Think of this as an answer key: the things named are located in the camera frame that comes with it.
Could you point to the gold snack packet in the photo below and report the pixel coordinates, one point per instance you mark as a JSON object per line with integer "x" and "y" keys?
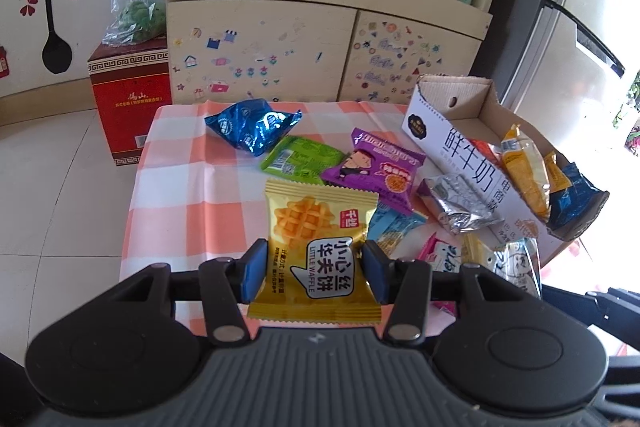
{"x": 475, "y": 249}

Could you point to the dark blue snack packet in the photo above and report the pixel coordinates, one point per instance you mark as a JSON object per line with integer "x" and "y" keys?
{"x": 575, "y": 202}

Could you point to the green plant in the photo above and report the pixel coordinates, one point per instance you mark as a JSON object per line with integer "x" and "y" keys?
{"x": 634, "y": 132}

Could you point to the pink checkered tablecloth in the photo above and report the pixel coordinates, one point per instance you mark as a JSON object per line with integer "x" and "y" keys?
{"x": 175, "y": 187}

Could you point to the silver foil snack packet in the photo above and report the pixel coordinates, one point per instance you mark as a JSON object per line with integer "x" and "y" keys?
{"x": 460, "y": 204}

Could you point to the pink snack packet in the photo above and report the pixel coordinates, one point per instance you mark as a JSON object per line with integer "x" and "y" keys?
{"x": 442, "y": 257}

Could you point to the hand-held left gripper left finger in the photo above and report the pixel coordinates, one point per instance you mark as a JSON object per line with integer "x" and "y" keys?
{"x": 252, "y": 269}

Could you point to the light blue snack packet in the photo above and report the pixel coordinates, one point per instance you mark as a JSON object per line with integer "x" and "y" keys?
{"x": 395, "y": 229}

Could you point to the red house outlet sticker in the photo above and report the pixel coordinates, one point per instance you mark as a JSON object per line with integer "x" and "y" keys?
{"x": 3, "y": 64}

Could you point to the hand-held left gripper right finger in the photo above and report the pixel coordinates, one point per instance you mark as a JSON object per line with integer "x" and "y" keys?
{"x": 375, "y": 272}

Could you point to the croissant bread packet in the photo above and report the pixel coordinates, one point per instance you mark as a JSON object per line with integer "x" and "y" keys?
{"x": 525, "y": 172}

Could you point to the purple snack packet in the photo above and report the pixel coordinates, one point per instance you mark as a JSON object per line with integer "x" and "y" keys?
{"x": 370, "y": 167}

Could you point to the yellow waffle packet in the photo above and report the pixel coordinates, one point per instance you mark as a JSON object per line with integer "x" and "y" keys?
{"x": 310, "y": 227}

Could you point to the blue foil snack packet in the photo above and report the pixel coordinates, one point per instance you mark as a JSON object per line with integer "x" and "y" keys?
{"x": 250, "y": 127}

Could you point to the white cardboard box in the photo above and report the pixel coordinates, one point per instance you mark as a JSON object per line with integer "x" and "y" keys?
{"x": 465, "y": 152}

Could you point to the green snack packet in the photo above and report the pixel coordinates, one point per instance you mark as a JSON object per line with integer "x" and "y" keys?
{"x": 300, "y": 159}

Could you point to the red cardboard box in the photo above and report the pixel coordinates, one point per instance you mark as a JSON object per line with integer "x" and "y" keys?
{"x": 130, "y": 107}

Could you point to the cream sticker-covered cabinet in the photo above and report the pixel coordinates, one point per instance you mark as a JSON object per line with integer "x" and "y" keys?
{"x": 280, "y": 27}

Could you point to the white cartoon snack packet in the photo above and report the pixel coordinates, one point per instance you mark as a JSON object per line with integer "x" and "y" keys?
{"x": 517, "y": 264}

